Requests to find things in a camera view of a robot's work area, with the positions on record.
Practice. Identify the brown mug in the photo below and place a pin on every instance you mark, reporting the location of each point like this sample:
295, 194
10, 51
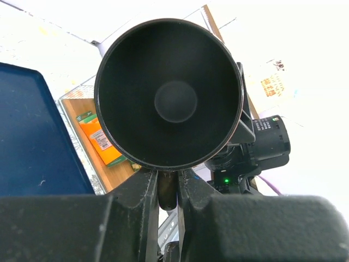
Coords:
168, 96

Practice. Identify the wrapped toilet paper roll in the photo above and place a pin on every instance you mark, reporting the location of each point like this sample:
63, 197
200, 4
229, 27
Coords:
270, 84

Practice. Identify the orange box front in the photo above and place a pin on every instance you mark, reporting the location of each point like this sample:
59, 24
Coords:
90, 125

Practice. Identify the dark blue tray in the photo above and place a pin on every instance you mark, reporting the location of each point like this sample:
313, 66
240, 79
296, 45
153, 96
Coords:
37, 155

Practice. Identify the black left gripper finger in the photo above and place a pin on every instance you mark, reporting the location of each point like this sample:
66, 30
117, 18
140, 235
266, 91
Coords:
121, 225

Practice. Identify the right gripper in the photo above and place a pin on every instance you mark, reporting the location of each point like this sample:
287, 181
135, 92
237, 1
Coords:
245, 227

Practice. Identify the white wire shelf rack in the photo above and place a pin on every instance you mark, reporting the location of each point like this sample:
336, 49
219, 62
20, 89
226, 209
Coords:
81, 99

